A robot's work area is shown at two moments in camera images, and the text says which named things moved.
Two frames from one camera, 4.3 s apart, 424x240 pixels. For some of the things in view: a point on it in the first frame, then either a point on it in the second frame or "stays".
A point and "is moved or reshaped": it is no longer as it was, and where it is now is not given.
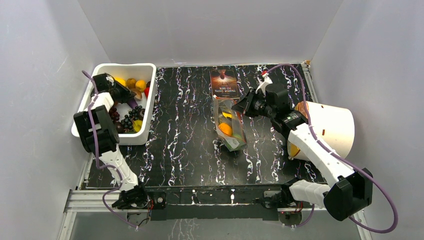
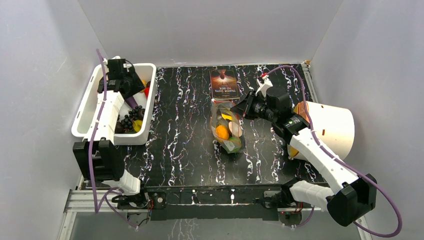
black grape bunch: x=127 y=122 stays
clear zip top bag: x=229 y=123 stays
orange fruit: x=225 y=128 is moved or reshaped
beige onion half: x=138 y=95 to x=235 y=128
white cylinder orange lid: x=333 y=127 stays
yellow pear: x=225 y=114 stays
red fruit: x=146 y=91 stays
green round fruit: x=239 y=137 is moved or reshaped
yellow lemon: x=137 y=125 stays
